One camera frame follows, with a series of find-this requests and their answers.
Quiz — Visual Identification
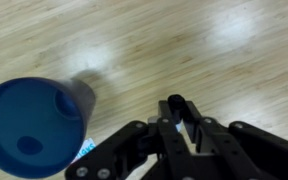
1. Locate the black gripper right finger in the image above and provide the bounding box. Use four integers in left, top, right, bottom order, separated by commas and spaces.
180, 100, 288, 180

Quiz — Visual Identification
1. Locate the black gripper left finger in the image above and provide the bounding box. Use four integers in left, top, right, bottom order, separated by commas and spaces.
64, 99, 200, 180

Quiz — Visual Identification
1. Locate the dark blue plastic cup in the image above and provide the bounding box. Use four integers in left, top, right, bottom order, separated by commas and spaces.
0, 77, 97, 179

